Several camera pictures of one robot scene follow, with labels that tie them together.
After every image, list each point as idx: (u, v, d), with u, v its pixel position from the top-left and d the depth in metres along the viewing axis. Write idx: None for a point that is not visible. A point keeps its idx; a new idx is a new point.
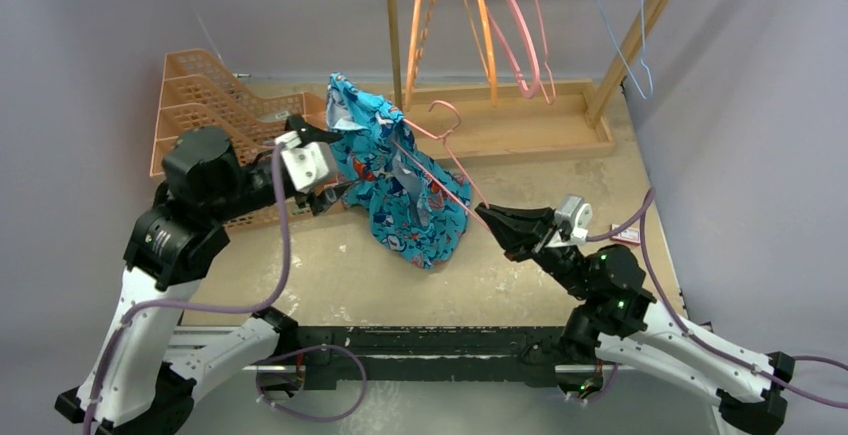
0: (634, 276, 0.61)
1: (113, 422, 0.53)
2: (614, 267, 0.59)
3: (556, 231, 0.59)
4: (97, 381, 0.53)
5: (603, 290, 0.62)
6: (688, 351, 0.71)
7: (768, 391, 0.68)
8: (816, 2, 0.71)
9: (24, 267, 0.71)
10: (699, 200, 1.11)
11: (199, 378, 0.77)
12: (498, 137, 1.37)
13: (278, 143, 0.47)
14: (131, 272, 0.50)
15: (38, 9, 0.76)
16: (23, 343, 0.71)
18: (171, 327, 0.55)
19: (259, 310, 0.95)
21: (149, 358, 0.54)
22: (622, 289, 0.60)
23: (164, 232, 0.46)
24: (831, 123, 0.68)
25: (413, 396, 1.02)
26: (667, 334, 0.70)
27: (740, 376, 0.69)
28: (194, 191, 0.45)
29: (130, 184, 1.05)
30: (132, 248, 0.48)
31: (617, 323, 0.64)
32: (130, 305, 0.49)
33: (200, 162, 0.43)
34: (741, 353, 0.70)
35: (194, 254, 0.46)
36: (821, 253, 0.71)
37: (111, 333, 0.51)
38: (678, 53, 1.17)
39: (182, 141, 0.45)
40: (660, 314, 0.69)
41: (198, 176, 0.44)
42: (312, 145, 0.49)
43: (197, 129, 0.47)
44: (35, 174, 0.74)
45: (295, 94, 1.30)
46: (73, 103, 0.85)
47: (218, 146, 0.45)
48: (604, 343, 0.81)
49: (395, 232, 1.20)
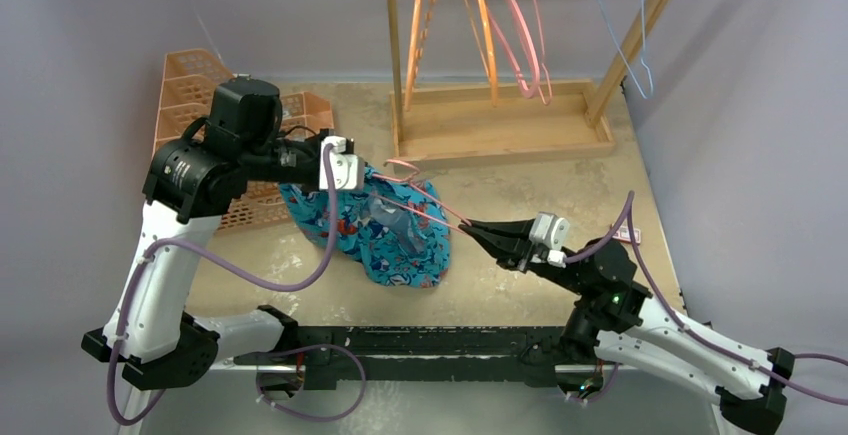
0: (624, 269, 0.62)
1: (141, 359, 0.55)
2: (604, 258, 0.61)
3: (536, 254, 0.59)
4: (124, 319, 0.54)
5: (596, 283, 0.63)
6: (684, 346, 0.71)
7: (767, 387, 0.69)
8: (817, 4, 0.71)
9: (23, 269, 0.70)
10: (699, 201, 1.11)
11: (222, 333, 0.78)
12: (498, 137, 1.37)
13: (327, 141, 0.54)
14: (150, 206, 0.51)
15: (37, 10, 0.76)
16: (21, 345, 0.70)
18: (191, 266, 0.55)
19: (264, 308, 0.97)
21: (172, 298, 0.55)
22: (613, 282, 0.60)
23: (184, 163, 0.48)
24: (832, 124, 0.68)
25: (413, 396, 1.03)
26: (662, 329, 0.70)
27: (738, 371, 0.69)
28: (237, 124, 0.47)
29: (131, 186, 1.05)
30: (152, 180, 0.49)
31: (612, 319, 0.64)
32: (152, 239, 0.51)
33: (252, 94, 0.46)
34: (738, 349, 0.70)
35: (213, 187, 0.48)
36: (821, 255, 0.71)
37: (135, 268, 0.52)
38: (678, 53, 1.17)
39: (236, 80, 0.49)
40: (655, 309, 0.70)
41: (245, 109, 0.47)
42: (352, 159, 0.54)
43: (250, 77, 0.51)
44: (35, 175, 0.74)
45: (295, 95, 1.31)
46: (73, 104, 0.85)
47: (266, 90, 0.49)
48: (602, 340, 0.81)
49: (397, 270, 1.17)
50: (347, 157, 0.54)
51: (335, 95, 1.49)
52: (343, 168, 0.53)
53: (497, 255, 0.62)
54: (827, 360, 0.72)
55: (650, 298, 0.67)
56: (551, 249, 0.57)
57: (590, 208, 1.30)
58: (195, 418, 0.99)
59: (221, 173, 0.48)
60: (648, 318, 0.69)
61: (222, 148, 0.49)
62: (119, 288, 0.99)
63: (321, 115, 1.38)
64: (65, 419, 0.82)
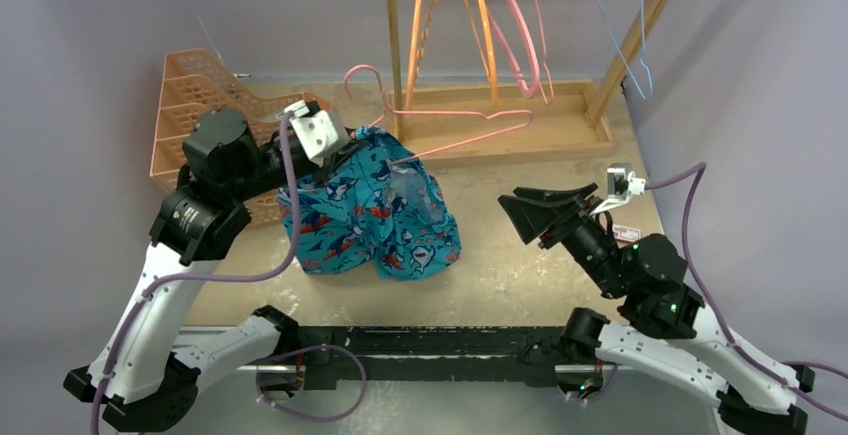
0: (674, 267, 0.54)
1: (124, 399, 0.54)
2: (647, 253, 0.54)
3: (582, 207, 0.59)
4: (112, 357, 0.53)
5: (637, 284, 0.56)
6: (729, 364, 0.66)
7: (794, 406, 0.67)
8: (817, 4, 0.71)
9: (23, 269, 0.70)
10: (700, 201, 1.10)
11: (203, 367, 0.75)
12: (498, 137, 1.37)
13: (286, 111, 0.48)
14: (155, 247, 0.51)
15: (38, 11, 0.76)
16: (19, 343, 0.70)
18: (188, 305, 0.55)
19: (260, 310, 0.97)
21: (164, 337, 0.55)
22: (659, 282, 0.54)
23: (193, 209, 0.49)
24: (832, 123, 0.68)
25: (412, 396, 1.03)
26: (712, 342, 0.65)
27: (772, 389, 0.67)
28: (214, 175, 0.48)
29: (131, 186, 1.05)
30: (160, 224, 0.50)
31: (665, 326, 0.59)
32: (152, 280, 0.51)
33: (219, 145, 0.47)
34: (774, 366, 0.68)
35: (218, 232, 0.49)
36: (820, 255, 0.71)
37: (131, 307, 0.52)
38: (678, 54, 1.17)
39: (201, 124, 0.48)
40: (707, 319, 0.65)
41: (217, 158, 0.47)
42: (321, 114, 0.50)
43: (215, 111, 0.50)
44: (36, 175, 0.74)
45: (295, 95, 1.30)
46: (74, 103, 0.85)
47: (234, 128, 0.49)
48: (603, 340, 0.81)
49: (419, 241, 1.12)
50: (314, 116, 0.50)
51: (334, 95, 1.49)
52: (322, 124, 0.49)
53: (522, 229, 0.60)
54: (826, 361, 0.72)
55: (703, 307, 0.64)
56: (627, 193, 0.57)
57: None
58: (195, 417, 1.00)
59: (225, 218, 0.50)
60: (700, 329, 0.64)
61: (214, 191, 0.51)
62: (119, 287, 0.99)
63: None
64: (61, 419, 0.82)
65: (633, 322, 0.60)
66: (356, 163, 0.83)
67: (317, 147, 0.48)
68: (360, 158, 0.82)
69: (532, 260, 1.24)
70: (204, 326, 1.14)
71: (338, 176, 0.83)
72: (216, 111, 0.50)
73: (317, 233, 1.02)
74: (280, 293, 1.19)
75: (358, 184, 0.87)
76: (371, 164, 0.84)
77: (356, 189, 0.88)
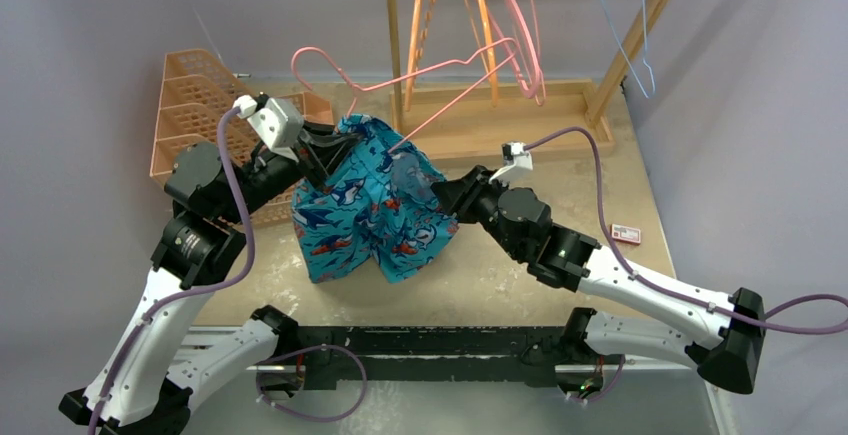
0: (531, 210, 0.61)
1: (119, 422, 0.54)
2: (506, 203, 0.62)
3: (478, 176, 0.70)
4: (109, 378, 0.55)
5: (515, 234, 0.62)
6: (639, 298, 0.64)
7: (726, 330, 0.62)
8: (818, 3, 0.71)
9: (24, 271, 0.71)
10: (700, 201, 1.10)
11: (194, 387, 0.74)
12: (498, 136, 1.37)
13: (233, 108, 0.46)
14: (155, 272, 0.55)
15: (37, 12, 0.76)
16: (17, 344, 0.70)
18: (187, 326, 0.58)
19: (259, 312, 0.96)
21: (159, 359, 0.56)
22: (519, 224, 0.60)
23: (193, 237, 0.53)
24: (832, 123, 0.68)
25: (412, 396, 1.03)
26: (611, 279, 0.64)
27: (695, 315, 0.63)
28: (202, 209, 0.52)
29: (131, 187, 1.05)
30: (162, 249, 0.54)
31: (562, 273, 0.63)
32: (152, 303, 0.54)
33: (199, 186, 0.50)
34: (696, 293, 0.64)
35: (218, 260, 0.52)
36: (820, 258, 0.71)
37: (132, 328, 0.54)
38: (678, 54, 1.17)
39: (180, 166, 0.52)
40: (604, 258, 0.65)
41: (201, 197, 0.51)
42: (269, 102, 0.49)
43: (192, 150, 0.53)
44: (36, 176, 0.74)
45: (295, 95, 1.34)
46: (74, 103, 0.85)
47: (211, 167, 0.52)
48: (588, 327, 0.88)
49: (419, 225, 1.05)
50: (262, 108, 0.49)
51: (334, 95, 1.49)
52: (270, 113, 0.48)
53: (443, 203, 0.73)
54: (801, 299, 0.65)
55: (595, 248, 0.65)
56: (517, 159, 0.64)
57: (590, 208, 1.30)
58: (195, 416, 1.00)
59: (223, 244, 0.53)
60: (594, 269, 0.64)
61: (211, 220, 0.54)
62: (120, 288, 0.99)
63: (322, 115, 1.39)
64: (62, 419, 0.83)
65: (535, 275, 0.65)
66: (357, 161, 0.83)
67: (272, 137, 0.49)
68: (359, 154, 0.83)
69: None
70: (206, 326, 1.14)
71: (342, 179, 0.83)
72: (192, 149, 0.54)
73: (333, 252, 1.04)
74: (280, 293, 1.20)
75: (367, 182, 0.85)
76: (373, 158, 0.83)
77: (367, 189, 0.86)
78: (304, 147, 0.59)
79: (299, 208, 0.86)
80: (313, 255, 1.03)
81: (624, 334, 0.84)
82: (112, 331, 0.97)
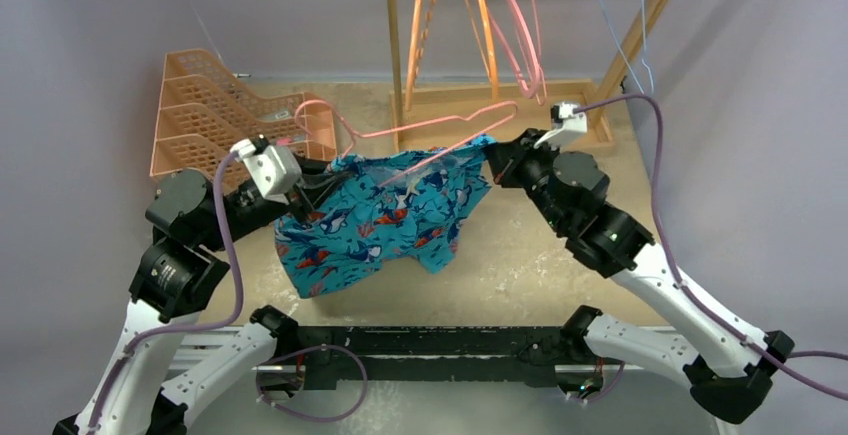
0: (588, 176, 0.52)
1: None
2: (561, 164, 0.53)
3: (526, 138, 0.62)
4: (97, 408, 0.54)
5: (563, 201, 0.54)
6: (675, 306, 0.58)
7: (753, 367, 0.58)
8: (818, 4, 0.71)
9: (25, 270, 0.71)
10: (700, 201, 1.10)
11: (190, 402, 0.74)
12: (499, 136, 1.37)
13: (231, 151, 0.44)
14: (135, 304, 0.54)
15: (37, 12, 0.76)
16: (18, 344, 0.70)
18: (168, 353, 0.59)
19: (256, 315, 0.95)
21: (144, 388, 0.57)
22: (572, 190, 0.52)
23: (170, 266, 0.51)
24: (831, 124, 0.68)
25: (413, 396, 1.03)
26: (654, 280, 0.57)
27: (726, 343, 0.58)
28: (181, 238, 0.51)
29: (132, 187, 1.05)
30: (138, 281, 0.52)
31: (604, 257, 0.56)
32: (134, 335, 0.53)
33: (180, 214, 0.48)
34: (734, 322, 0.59)
35: (197, 289, 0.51)
36: (819, 258, 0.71)
37: (113, 360, 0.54)
38: (678, 54, 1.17)
39: (161, 192, 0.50)
40: (654, 256, 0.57)
41: (181, 224, 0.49)
42: (268, 149, 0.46)
43: (176, 174, 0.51)
44: (36, 176, 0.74)
45: (295, 95, 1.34)
46: (74, 103, 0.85)
47: (195, 193, 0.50)
48: (592, 328, 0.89)
49: (456, 189, 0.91)
50: (262, 153, 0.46)
51: (335, 95, 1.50)
52: (267, 163, 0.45)
53: (492, 165, 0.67)
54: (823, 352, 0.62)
55: (649, 244, 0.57)
56: (566, 123, 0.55)
57: None
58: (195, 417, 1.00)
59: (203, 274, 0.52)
60: (641, 263, 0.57)
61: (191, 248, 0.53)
62: (121, 288, 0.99)
63: (321, 115, 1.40)
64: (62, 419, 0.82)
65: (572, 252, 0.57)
66: (345, 194, 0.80)
67: (266, 185, 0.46)
68: (348, 188, 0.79)
69: (532, 260, 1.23)
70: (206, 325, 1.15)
71: (331, 210, 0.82)
72: (175, 174, 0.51)
73: (319, 265, 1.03)
74: (280, 293, 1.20)
75: (356, 207, 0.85)
76: (361, 191, 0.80)
77: (353, 216, 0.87)
78: (297, 191, 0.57)
79: (284, 230, 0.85)
80: (298, 268, 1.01)
81: (626, 340, 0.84)
82: (112, 332, 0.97)
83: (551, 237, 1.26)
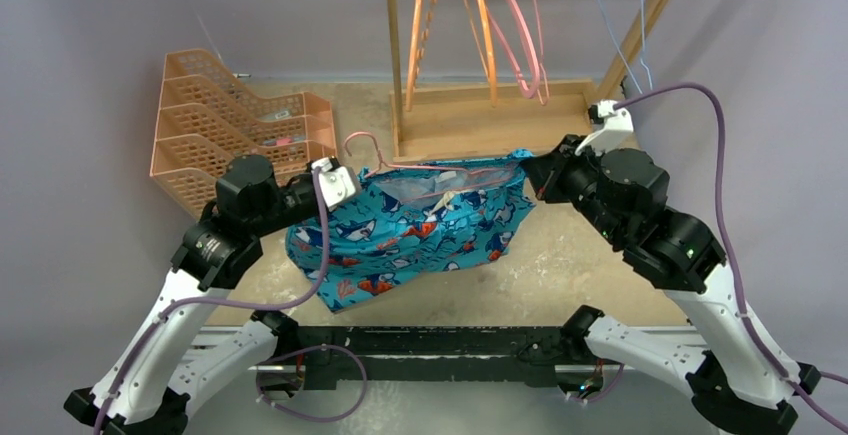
0: (641, 171, 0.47)
1: (125, 419, 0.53)
2: (609, 162, 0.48)
3: (564, 145, 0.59)
4: (119, 374, 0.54)
5: (616, 204, 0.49)
6: (728, 334, 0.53)
7: (785, 402, 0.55)
8: (818, 3, 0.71)
9: (24, 268, 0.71)
10: (700, 201, 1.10)
11: (192, 392, 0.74)
12: (500, 136, 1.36)
13: (314, 166, 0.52)
14: (175, 273, 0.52)
15: (37, 12, 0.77)
16: (16, 343, 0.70)
18: (200, 326, 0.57)
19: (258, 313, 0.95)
21: (169, 359, 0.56)
22: (625, 190, 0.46)
23: (214, 241, 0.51)
24: (832, 123, 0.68)
25: (412, 396, 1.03)
26: (719, 307, 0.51)
27: (766, 377, 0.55)
28: (238, 212, 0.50)
29: (131, 186, 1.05)
30: (183, 252, 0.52)
31: (671, 267, 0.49)
32: (169, 303, 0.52)
33: (248, 184, 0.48)
34: (779, 354, 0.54)
35: (236, 263, 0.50)
36: (820, 259, 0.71)
37: (146, 325, 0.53)
38: (678, 53, 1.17)
39: (234, 166, 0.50)
40: (724, 281, 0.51)
41: (245, 197, 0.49)
42: (341, 170, 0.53)
43: (246, 157, 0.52)
44: (35, 174, 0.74)
45: (295, 95, 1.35)
46: (74, 102, 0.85)
47: (263, 170, 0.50)
48: (592, 330, 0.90)
49: (493, 212, 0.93)
50: (336, 172, 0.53)
51: (334, 95, 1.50)
52: (343, 179, 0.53)
53: (533, 181, 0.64)
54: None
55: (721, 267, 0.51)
56: (607, 121, 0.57)
57: None
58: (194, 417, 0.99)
59: (242, 251, 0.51)
60: (711, 286, 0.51)
61: (236, 226, 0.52)
62: (120, 288, 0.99)
63: (321, 115, 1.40)
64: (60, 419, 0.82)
65: (630, 262, 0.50)
66: (362, 206, 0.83)
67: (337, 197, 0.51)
68: (362, 201, 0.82)
69: (532, 260, 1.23)
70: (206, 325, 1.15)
71: (349, 220, 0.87)
72: (245, 157, 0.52)
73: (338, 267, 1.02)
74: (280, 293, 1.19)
75: (376, 222, 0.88)
76: (376, 202, 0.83)
77: (374, 233, 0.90)
78: None
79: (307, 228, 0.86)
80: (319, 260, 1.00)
81: (626, 343, 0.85)
82: (111, 331, 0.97)
83: (551, 236, 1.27)
